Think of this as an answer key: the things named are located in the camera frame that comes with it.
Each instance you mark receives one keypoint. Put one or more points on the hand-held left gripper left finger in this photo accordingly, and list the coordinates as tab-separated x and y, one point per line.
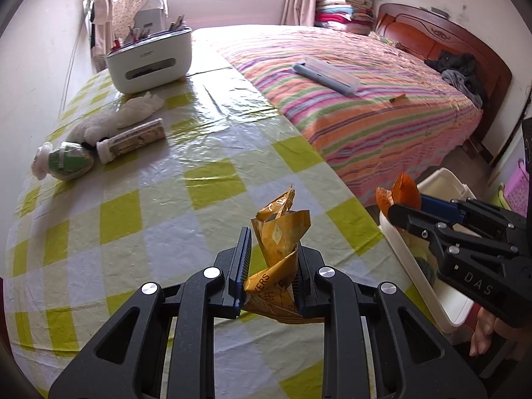
243	257

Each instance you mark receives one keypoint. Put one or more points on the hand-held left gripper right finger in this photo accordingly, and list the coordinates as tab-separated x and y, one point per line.
301	286

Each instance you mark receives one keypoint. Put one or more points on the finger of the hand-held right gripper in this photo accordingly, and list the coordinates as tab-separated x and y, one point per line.
440	210
415	222

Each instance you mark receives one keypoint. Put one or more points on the orange peel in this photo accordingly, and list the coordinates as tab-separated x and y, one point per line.
405	191

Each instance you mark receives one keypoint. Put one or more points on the white plastic bin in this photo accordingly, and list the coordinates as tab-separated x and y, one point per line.
455	309

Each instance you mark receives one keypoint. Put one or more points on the yellow snack wrapper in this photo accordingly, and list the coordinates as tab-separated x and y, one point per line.
276	232

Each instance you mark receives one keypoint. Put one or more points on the person's right hand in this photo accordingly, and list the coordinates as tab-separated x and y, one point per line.
483	332

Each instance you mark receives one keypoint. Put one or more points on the purple plastic basket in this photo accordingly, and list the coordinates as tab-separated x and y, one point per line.
519	187

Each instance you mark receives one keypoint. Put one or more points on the green checkered tablecloth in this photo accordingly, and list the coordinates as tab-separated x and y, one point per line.
166	216

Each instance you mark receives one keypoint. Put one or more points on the striped bed sheet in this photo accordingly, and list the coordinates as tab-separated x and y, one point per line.
353	133

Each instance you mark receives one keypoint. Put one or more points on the grey cloth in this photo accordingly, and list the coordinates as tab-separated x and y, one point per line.
459	83

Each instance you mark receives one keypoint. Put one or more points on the dark clothes pile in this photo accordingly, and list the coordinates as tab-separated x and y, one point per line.
453	62

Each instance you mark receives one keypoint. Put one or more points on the cylindrical snack tube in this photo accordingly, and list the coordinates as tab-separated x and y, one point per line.
133	139

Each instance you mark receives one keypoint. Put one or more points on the grey remote control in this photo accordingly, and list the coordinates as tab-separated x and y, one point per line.
320	77

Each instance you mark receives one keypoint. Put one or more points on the floral pillow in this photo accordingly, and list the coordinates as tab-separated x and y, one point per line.
384	39

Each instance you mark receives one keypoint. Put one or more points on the crumpled white tissue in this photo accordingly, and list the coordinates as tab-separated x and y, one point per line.
139	108

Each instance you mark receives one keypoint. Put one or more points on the wooden headboard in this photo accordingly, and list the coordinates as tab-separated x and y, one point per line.
415	25

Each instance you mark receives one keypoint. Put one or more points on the green white plastic bag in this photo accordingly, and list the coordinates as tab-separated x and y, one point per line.
70	160

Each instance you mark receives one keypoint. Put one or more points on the white fluffy cloth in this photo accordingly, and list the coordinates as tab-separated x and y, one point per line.
89	126

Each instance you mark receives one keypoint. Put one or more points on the white desk organizer box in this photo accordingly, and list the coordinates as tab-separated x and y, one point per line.
145	70

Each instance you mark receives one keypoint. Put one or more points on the stack of folded blankets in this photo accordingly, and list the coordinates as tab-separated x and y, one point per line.
341	4

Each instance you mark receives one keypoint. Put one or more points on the white appliance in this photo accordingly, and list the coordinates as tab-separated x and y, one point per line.
149	18

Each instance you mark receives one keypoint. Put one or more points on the white hanging garment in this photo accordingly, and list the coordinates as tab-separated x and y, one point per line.
99	25

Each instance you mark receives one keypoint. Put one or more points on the spotted white cloth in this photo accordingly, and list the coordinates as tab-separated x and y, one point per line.
133	6

